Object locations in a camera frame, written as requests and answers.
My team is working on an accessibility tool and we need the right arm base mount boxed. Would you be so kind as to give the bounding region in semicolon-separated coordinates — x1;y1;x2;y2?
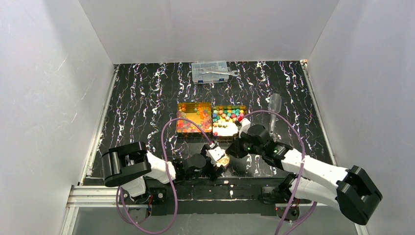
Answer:
258;187;311;222

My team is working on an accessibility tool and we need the translucent plastic scoop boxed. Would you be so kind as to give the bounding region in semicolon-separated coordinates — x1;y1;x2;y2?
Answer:
268;94;282;137

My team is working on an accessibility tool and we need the tin of multicolour star candies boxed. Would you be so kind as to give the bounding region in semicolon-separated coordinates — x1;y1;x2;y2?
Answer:
211;105;248;140

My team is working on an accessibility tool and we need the silver wrench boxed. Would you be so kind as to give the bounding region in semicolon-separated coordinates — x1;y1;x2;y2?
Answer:
198;69;239;76

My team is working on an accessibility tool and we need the cream round jar lid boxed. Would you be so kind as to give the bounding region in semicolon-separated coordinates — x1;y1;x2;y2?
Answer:
217;155;230;167

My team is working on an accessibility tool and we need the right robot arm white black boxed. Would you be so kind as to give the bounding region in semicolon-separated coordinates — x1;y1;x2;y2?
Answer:
226;124;383;225

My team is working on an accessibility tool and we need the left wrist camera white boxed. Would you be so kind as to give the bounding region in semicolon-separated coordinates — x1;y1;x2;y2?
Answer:
207;142;225;165

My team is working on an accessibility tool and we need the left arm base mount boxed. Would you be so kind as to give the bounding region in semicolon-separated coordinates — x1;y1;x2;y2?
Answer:
118;188;167;205

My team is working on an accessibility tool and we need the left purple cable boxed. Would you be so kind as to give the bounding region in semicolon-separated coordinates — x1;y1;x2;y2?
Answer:
115;118;215;235

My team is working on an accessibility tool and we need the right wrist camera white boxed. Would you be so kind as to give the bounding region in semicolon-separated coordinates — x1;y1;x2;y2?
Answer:
237;117;251;138

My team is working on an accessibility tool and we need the aluminium frame rail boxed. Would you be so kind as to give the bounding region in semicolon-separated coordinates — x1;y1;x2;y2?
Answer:
67;186;117;208

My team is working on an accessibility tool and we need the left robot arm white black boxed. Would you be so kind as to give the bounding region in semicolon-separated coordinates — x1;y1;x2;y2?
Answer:
101;142;230;198

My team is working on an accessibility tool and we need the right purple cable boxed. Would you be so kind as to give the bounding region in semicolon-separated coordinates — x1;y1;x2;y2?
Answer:
241;110;318;235

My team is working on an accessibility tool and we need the purple cable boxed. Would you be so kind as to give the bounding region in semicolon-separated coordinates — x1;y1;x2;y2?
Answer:
115;118;215;235
241;110;318;235

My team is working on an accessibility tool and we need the tin of orange gummy candies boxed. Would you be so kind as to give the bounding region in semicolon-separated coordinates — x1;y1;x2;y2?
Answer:
176;102;213;137

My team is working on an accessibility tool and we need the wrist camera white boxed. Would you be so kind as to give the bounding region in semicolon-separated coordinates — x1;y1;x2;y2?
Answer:
237;117;251;138
207;142;225;165

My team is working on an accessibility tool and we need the clear plastic parts box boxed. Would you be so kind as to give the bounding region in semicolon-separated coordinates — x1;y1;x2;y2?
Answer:
191;61;230;84

